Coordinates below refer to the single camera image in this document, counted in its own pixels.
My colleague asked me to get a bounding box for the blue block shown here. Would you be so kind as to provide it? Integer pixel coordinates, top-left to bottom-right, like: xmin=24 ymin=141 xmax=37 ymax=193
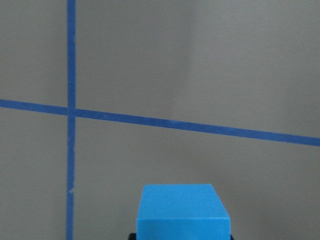
xmin=136 ymin=184 xmax=232 ymax=240

